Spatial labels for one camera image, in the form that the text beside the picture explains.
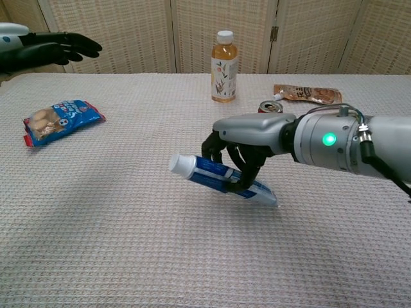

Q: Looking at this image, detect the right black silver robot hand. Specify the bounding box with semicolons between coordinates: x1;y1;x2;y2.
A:
201;112;297;194

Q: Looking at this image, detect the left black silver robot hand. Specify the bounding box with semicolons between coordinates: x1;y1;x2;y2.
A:
0;22;103;75

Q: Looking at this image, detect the blue white toothpaste tube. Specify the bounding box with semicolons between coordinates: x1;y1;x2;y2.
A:
168;153;278;209

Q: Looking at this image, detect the red drink can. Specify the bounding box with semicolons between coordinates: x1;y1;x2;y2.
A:
258;100;284;115

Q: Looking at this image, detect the amber tea bottle white cap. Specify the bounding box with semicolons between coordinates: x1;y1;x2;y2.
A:
211;30;240;103

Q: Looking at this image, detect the brown spouted snack pouch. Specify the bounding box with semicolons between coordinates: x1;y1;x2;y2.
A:
272;83;343;105

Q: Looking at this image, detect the blue cookie bag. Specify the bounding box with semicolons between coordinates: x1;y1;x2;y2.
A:
22;99;107;148

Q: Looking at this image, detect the beige woven folding screen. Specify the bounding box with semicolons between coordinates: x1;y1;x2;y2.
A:
0;0;411;83

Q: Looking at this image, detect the white woven tablecloth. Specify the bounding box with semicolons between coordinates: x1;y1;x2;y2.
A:
0;73;411;308

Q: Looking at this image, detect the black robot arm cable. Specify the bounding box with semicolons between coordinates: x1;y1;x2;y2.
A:
358;123;411;203

